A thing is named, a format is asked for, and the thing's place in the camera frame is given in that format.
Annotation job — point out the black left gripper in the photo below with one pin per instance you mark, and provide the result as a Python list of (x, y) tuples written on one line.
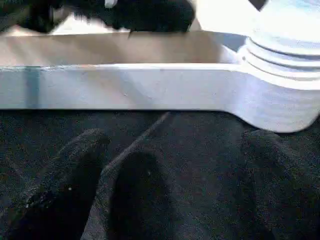
[(37, 15)]

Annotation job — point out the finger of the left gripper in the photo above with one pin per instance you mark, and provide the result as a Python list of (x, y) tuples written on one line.
[(155, 15)]

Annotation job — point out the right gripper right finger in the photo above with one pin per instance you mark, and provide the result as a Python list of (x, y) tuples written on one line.
[(275, 185)]

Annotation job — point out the white plastic table top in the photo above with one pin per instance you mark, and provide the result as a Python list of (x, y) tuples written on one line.
[(125, 85)]

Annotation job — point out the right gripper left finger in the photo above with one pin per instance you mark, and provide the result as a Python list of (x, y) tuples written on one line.
[(65, 190)]

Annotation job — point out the black work mat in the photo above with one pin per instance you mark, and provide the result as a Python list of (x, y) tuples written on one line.
[(175, 155)]

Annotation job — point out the white plastic table leg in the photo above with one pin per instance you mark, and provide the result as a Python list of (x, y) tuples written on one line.
[(280, 50)]

